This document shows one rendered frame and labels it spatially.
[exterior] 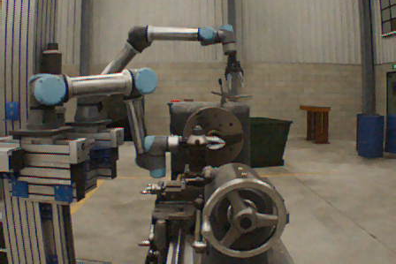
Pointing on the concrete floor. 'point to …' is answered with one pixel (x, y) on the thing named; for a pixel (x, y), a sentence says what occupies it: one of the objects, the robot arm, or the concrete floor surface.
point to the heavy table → (317, 123)
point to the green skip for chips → (268, 141)
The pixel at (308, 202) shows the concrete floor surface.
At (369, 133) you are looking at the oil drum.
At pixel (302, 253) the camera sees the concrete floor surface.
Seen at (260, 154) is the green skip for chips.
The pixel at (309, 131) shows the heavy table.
